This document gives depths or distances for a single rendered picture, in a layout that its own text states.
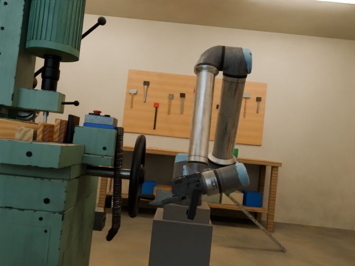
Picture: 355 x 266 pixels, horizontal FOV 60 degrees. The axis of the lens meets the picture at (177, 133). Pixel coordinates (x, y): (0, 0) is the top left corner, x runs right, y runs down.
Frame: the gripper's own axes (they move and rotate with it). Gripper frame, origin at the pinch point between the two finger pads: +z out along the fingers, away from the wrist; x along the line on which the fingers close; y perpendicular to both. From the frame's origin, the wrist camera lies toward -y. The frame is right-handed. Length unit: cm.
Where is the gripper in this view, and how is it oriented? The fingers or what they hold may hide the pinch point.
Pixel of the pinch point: (152, 204)
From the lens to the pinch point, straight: 117.0
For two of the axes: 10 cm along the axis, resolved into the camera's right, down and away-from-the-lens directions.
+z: -9.7, 2.5, -0.6
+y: -2.5, -9.7, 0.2
